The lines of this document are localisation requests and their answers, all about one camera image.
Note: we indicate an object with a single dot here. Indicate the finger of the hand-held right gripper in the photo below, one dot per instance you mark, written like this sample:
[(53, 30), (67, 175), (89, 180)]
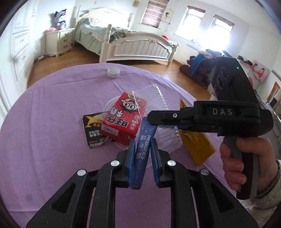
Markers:
[(171, 116), (186, 127)]

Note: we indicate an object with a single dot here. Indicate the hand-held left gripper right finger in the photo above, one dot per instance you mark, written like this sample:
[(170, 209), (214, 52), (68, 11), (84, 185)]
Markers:
[(154, 164)]

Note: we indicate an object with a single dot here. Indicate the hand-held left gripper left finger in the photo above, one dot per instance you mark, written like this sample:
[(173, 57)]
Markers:
[(131, 162)]

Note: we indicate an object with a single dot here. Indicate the blue sachet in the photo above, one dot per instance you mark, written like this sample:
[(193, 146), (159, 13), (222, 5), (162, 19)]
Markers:
[(144, 140)]

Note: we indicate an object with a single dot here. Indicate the clear plastic tray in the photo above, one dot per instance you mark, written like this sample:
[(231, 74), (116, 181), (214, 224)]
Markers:
[(153, 96)]

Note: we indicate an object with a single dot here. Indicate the person's right forearm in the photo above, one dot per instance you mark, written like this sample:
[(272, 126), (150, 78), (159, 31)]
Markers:
[(270, 197)]

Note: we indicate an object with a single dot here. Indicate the person's right hand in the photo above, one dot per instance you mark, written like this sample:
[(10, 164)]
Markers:
[(232, 171)]

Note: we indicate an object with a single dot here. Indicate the yellow packet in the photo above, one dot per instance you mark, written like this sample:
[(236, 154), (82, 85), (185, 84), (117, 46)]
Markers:
[(197, 144)]

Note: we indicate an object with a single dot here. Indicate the dark brown armchair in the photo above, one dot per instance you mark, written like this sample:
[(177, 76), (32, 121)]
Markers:
[(204, 74)]

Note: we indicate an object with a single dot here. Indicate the pink framed photo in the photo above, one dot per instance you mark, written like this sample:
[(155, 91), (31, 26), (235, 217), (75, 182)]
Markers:
[(260, 70)]

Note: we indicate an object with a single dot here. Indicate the orange framed picture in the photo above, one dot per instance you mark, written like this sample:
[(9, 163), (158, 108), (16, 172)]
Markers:
[(274, 92)]

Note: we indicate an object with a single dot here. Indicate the red milk carton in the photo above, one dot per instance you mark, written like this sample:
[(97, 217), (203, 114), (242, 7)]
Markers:
[(125, 118)]

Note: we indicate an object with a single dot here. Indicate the blue cloth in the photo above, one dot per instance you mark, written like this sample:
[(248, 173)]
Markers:
[(197, 63)]

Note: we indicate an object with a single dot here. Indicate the black battery card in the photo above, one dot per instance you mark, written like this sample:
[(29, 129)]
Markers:
[(94, 129)]

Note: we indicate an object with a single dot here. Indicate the white radiator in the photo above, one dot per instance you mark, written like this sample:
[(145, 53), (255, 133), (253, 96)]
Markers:
[(188, 52)]

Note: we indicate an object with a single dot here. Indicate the white framed window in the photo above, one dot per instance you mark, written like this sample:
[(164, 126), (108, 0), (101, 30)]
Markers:
[(192, 24), (221, 32)]

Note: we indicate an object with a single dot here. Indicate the small white cup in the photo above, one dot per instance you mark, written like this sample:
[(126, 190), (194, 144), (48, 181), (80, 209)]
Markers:
[(113, 72)]

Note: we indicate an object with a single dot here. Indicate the white bed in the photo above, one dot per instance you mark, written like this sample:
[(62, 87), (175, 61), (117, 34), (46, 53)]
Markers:
[(136, 46)]

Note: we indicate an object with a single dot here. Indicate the purple tablecloth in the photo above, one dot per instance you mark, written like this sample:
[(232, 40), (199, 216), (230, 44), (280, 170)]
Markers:
[(54, 109)]

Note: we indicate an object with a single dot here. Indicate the striped roman blind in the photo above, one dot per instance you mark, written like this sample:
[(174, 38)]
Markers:
[(154, 13)]

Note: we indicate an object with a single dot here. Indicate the white nightstand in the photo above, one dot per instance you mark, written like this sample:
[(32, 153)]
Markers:
[(59, 41)]

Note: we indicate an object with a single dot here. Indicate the white power strip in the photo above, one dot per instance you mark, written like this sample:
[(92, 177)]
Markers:
[(40, 58)]

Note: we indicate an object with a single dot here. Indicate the purple plush toy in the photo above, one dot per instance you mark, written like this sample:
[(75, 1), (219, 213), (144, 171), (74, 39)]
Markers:
[(60, 18)]

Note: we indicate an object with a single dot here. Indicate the pink soft item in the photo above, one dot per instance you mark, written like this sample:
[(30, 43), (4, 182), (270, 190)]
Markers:
[(51, 29)]

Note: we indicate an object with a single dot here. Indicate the white wardrobe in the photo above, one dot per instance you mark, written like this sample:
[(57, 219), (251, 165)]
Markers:
[(17, 43)]

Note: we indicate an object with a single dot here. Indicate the wall picture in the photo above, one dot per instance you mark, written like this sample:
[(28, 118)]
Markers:
[(168, 15)]

